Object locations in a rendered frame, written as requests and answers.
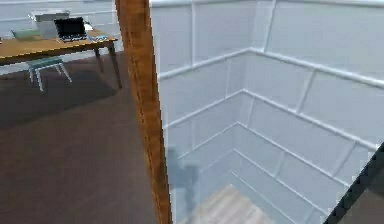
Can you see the grey box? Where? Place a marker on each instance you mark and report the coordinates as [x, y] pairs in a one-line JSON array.
[[48, 25]]

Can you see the brown wooden door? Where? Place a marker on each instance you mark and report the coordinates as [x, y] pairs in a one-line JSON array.
[[143, 100]]

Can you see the teal seat white chair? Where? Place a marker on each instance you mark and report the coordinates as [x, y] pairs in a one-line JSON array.
[[45, 63]]

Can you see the brown wooden desk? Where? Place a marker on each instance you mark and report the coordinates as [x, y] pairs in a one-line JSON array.
[[30, 46]]

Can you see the black laptop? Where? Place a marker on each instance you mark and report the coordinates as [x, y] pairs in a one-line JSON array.
[[70, 30]]

